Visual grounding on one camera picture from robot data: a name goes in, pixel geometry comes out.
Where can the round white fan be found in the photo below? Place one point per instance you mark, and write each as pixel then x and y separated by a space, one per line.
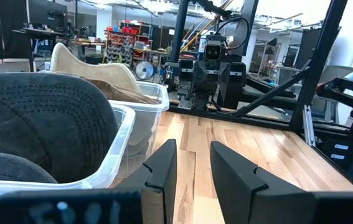
pixel 144 70

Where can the black metal table frame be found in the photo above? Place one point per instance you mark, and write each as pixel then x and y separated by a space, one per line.
pixel 316 62

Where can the black cap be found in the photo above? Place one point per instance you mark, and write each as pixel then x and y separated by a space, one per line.
pixel 45 124

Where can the grey mesh office chair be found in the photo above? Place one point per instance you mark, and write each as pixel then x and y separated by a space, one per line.
pixel 332 93

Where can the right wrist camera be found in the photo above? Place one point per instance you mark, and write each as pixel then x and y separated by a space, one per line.
pixel 213 49

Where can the black monitor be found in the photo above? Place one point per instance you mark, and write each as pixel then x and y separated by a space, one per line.
pixel 47 14

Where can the silver metal bracket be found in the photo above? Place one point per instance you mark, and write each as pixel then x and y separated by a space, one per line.
pixel 308 124

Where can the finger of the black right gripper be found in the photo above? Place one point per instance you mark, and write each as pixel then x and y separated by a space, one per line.
pixel 221 79
pixel 203 79

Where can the tan hat with brown brim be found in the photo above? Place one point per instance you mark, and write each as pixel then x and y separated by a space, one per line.
pixel 101 73

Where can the clear plastic bin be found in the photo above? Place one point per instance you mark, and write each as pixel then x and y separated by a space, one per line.
pixel 123 127
pixel 152 124

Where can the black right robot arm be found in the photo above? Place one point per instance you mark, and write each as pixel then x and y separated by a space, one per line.
pixel 237 96

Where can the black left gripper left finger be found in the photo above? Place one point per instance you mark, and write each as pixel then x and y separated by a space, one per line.
pixel 160 174

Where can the red parts shelf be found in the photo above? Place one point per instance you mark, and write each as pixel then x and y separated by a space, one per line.
pixel 123 42

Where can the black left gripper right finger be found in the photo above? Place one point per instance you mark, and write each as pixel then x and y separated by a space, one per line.
pixel 241 193

